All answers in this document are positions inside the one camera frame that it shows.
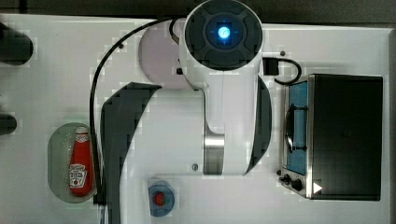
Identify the red ketchup bottle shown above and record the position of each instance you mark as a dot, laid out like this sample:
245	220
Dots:
80	165

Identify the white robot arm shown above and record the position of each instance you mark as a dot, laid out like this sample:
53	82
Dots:
219	124

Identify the green oval strainer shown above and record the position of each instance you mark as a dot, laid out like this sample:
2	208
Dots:
60	147

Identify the lilac round plate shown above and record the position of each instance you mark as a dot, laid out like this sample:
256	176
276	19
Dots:
158	55

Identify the blue bowl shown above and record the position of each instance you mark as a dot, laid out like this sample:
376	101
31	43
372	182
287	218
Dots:
170	199

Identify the strawberry in blue bowl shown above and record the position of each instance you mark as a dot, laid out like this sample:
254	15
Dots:
159	199

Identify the silver toaster oven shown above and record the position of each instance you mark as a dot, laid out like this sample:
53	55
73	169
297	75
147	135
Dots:
333	138

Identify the small black cylinder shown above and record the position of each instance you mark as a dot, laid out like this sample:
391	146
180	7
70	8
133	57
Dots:
8	124

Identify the large black cylinder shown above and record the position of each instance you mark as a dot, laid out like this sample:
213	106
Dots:
16	48

